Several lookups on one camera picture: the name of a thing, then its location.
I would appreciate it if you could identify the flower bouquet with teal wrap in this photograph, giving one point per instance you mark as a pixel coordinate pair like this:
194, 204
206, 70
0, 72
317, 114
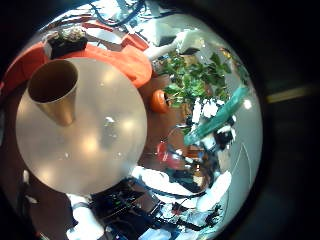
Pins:
193, 80

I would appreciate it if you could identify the gold cone vase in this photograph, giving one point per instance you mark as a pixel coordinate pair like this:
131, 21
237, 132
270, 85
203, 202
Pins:
56, 100

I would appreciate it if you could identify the small red device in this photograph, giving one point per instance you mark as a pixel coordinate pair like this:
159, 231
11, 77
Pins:
166, 156

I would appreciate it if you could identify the black planter with pale flowers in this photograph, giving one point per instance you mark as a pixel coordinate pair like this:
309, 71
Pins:
66, 46

